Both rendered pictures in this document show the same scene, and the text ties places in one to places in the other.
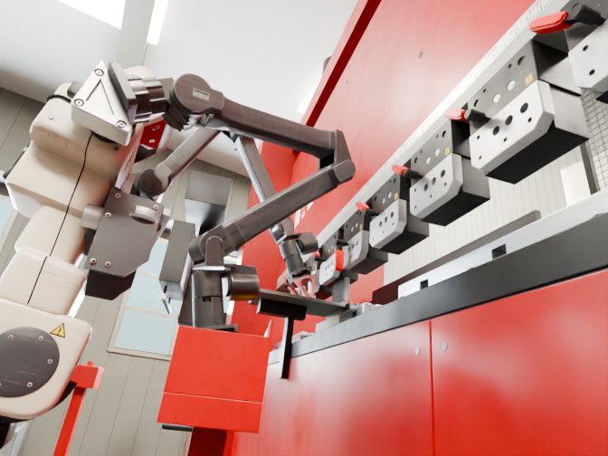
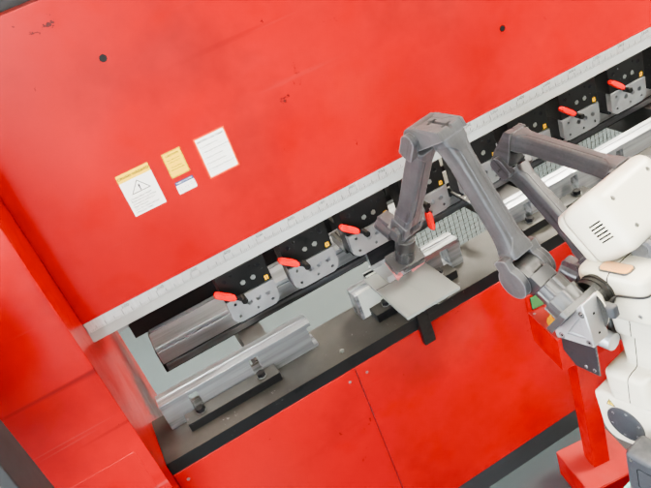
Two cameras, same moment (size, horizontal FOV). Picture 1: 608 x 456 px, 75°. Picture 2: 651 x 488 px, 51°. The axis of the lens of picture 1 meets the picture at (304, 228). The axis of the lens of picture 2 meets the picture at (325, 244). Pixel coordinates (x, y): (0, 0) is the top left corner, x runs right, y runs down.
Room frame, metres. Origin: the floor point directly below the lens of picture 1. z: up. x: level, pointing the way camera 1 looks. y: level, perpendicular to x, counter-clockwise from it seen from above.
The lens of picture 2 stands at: (1.41, 1.67, 2.18)
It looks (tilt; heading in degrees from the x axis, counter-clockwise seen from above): 30 degrees down; 270
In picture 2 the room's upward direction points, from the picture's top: 21 degrees counter-clockwise
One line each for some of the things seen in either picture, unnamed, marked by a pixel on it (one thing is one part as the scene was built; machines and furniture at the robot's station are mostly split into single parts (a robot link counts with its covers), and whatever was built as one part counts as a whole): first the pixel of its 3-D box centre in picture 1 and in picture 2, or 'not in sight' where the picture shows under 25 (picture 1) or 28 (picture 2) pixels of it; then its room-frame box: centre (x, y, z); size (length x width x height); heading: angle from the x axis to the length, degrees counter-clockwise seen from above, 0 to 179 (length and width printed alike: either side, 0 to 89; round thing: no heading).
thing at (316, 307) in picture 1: (295, 303); (410, 284); (1.21, 0.00, 1.00); 0.26 x 0.18 x 0.01; 105
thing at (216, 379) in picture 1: (221, 372); (573, 320); (0.80, 0.12, 0.75); 0.20 x 0.16 x 0.18; 6
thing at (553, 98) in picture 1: (520, 116); (571, 107); (0.50, -0.34, 1.18); 0.15 x 0.09 x 0.17; 15
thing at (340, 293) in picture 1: (340, 295); (381, 251); (1.25, -0.14, 1.05); 0.10 x 0.02 x 0.10; 15
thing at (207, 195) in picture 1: (197, 251); not in sight; (2.34, 0.65, 1.52); 0.51 x 0.25 x 0.85; 11
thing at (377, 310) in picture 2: not in sight; (414, 292); (1.20, -0.10, 0.89); 0.30 x 0.05 x 0.03; 15
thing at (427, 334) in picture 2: (278, 338); (425, 319); (1.20, 0.04, 0.88); 0.14 x 0.04 x 0.22; 105
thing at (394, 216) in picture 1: (398, 213); (471, 161); (0.89, -0.24, 1.18); 0.15 x 0.09 x 0.17; 15
